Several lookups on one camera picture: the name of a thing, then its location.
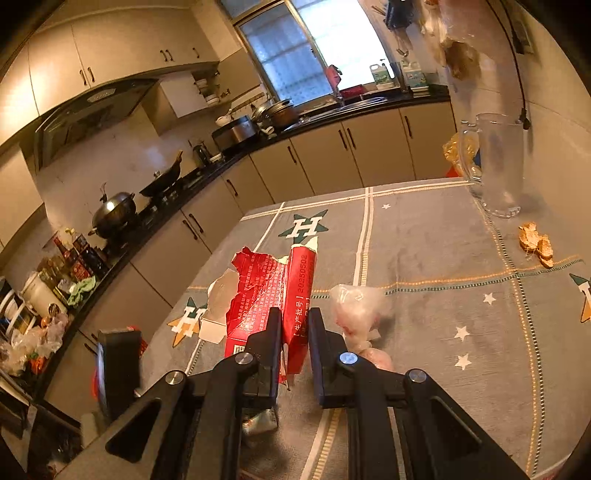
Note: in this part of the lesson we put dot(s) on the sink faucet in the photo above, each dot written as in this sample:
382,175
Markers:
338,97

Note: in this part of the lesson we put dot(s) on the grey printed tablecloth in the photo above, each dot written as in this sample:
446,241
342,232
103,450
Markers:
438,286

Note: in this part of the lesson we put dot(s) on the torn red carton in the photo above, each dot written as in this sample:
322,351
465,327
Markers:
258,290

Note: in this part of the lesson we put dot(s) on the steel sink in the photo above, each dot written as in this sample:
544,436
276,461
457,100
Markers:
346,107

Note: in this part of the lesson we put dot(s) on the green detergent jug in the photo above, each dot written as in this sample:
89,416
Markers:
382,76

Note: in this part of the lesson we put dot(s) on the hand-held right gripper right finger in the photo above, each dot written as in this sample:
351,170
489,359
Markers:
316,355

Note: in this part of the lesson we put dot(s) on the steel rice cooker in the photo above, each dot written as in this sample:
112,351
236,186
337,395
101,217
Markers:
235,134

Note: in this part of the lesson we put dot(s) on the pile of plastic bags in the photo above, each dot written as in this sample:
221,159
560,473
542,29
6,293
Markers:
32,344

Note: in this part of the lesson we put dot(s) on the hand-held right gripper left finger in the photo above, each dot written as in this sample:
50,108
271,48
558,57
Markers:
272,350

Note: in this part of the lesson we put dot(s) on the wall socket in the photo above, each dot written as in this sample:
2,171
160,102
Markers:
521,34

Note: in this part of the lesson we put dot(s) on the range hood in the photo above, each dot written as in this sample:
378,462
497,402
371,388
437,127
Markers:
87,120

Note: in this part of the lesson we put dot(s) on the brown cooking pot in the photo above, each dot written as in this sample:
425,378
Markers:
282,115

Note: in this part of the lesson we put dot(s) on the stacked steel pans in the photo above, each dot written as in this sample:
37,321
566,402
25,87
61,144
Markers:
264,110

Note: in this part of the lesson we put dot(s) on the clear crumpled plastic bag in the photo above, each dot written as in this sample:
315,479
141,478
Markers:
358,309

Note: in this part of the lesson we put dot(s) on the group of sauce bottles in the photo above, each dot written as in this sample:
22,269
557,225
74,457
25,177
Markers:
76,263

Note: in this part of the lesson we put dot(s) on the pink cloth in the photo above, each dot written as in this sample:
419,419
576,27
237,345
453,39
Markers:
332,76

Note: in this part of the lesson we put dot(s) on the black frying wok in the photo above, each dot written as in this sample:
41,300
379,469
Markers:
161,180

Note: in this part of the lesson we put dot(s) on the orange peel piece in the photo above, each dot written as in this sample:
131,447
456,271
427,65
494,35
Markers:
528,237
545,251

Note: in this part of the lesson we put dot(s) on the black kitchen countertop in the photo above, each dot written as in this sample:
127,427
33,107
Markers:
184,191

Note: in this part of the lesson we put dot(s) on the steel wok with lid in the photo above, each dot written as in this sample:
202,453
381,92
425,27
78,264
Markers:
113,214

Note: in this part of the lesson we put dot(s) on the clear glass pitcher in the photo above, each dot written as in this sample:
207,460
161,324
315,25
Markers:
501,170

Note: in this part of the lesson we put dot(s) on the beige lower kitchen cabinets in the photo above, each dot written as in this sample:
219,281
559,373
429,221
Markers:
323,157

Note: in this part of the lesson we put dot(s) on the kitchen window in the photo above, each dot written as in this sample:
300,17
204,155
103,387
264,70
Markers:
314,46

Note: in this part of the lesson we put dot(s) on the beige upper kitchen cabinets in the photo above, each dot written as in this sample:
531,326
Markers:
115,41

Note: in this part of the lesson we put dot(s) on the beige kitchen cabinets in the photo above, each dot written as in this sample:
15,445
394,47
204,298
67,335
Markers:
323,157
115,41

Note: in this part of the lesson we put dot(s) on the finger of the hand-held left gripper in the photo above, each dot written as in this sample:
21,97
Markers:
120,364

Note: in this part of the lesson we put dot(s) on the hanging plastic bags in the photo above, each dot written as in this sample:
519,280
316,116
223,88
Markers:
457,50

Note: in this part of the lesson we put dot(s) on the green cloth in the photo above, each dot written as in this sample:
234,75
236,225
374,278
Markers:
83,290

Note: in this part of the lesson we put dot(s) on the yellow plastic bag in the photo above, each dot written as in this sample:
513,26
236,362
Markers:
457,150

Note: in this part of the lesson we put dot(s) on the open shelf with bowls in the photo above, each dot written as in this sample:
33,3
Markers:
205,90

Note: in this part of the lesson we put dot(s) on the white bowl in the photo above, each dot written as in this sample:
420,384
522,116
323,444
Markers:
223,121

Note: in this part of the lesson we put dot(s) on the white round container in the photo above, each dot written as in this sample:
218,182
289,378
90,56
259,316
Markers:
41,295

